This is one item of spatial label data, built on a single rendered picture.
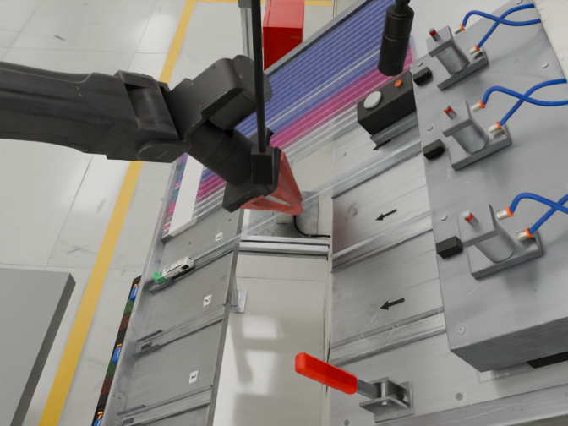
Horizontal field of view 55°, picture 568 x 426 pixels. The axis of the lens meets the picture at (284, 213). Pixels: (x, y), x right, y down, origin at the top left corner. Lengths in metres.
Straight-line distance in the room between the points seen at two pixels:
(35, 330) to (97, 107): 0.64
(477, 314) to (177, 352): 0.47
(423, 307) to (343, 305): 0.10
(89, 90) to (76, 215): 1.54
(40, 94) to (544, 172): 0.39
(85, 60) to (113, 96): 2.23
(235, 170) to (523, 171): 0.32
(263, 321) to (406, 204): 1.14
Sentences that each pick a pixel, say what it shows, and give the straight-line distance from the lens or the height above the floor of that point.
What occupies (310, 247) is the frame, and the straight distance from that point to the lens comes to 1.44.
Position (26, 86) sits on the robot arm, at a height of 1.21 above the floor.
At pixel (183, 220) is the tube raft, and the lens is 0.93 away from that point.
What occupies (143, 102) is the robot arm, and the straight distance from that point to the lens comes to 0.56.
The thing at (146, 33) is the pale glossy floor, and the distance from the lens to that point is 2.86.
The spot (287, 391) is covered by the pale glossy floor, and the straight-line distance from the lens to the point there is 1.59.
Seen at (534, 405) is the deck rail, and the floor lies 1.11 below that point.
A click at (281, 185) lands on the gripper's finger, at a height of 1.01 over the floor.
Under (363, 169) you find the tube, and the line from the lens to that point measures 0.65.
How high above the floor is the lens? 1.48
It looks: 50 degrees down
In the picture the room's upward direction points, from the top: straight up
